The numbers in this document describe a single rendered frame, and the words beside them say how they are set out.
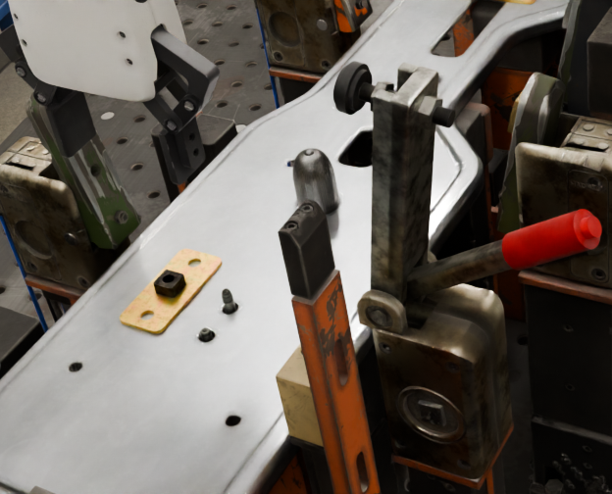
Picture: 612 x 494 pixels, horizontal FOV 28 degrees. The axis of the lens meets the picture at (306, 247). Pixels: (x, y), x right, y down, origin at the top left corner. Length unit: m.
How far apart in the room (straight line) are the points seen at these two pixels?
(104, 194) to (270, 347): 0.21
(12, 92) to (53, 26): 2.54
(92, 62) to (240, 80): 0.95
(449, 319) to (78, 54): 0.27
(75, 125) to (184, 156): 0.10
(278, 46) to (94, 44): 0.51
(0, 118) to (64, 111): 2.37
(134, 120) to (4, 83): 1.69
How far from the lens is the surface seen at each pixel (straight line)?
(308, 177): 0.91
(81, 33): 0.74
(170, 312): 0.87
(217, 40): 1.81
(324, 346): 0.64
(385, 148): 0.66
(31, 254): 1.04
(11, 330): 0.94
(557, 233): 0.66
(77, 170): 0.94
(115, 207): 0.97
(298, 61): 1.23
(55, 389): 0.85
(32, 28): 0.77
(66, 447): 0.81
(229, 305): 0.86
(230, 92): 1.68
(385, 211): 0.69
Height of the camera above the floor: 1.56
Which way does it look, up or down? 39 degrees down
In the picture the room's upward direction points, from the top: 12 degrees counter-clockwise
